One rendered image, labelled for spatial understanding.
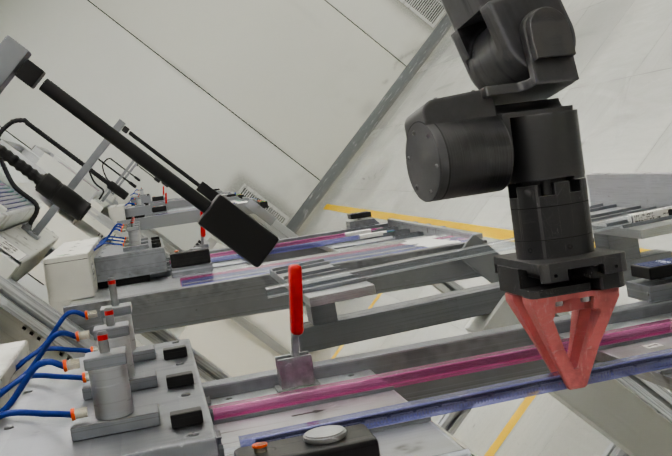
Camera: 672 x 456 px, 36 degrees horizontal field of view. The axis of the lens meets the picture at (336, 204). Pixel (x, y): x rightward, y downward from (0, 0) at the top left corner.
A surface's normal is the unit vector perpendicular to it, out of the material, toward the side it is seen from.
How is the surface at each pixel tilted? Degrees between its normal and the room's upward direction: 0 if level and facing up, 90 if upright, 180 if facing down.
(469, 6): 58
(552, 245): 74
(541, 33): 88
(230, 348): 90
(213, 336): 90
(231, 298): 90
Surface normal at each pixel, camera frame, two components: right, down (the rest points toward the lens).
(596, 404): 0.18, 0.03
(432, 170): -0.93, 0.14
